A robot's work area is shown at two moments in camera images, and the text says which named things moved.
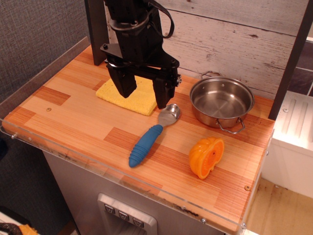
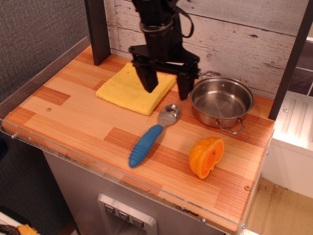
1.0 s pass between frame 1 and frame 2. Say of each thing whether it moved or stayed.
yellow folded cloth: stayed
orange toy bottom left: stayed
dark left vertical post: stayed
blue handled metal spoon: stayed
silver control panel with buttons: stayed
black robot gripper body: moved
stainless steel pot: stayed
